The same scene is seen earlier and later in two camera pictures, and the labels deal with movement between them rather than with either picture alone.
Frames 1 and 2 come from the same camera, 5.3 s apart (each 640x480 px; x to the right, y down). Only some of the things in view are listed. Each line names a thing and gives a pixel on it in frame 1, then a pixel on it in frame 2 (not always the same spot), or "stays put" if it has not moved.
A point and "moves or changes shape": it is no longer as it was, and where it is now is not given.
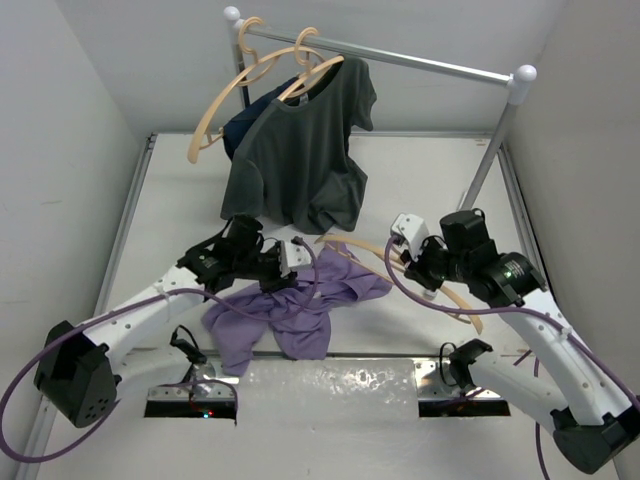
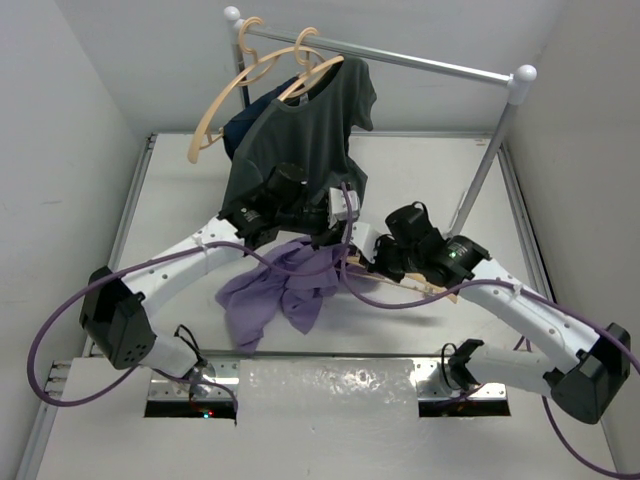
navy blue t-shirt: x=235 y=127 stays put
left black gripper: x=275 y=280 → x=327 y=236
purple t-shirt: x=297 y=314 moves or changes shape
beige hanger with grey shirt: x=313 y=74 stays put
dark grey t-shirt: x=291 y=164 stays put
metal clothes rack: x=517 y=80 stays put
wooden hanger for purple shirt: x=383 y=262 moves or changes shape
